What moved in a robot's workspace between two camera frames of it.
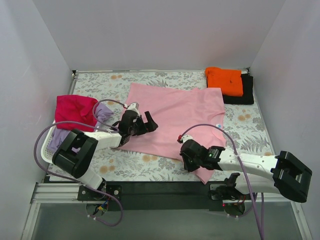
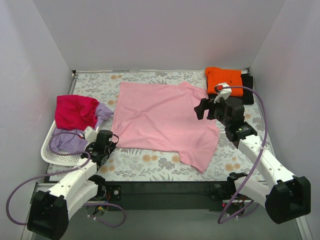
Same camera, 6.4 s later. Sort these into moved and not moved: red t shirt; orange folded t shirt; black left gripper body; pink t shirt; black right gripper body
Moved: black right gripper body; pink t shirt; black left gripper body
Not moved: orange folded t shirt; red t shirt
